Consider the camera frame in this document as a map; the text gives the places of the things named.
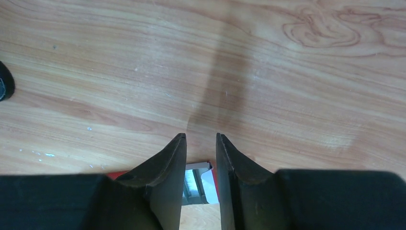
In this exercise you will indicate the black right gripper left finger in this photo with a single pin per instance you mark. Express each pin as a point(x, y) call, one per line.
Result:
point(148, 197)

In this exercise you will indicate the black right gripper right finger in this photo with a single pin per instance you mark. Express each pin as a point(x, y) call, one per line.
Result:
point(253, 198)

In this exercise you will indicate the red white staple box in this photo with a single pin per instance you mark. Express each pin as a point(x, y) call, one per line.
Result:
point(199, 184)

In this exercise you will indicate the black stapler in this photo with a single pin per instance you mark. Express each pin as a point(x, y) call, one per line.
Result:
point(7, 83)

